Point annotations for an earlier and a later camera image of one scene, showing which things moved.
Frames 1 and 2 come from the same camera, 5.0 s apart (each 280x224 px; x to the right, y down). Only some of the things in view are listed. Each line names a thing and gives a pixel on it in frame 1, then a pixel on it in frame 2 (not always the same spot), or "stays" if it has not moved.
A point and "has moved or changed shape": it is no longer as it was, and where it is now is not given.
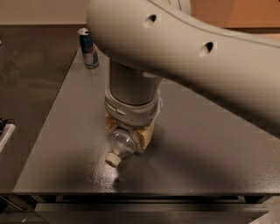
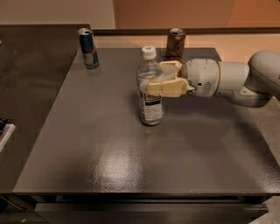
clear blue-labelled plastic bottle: [124, 143] has moved or changed shape
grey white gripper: [132, 115] to [200, 76]
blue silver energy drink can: [88, 48] stays
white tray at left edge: [8, 130] stays
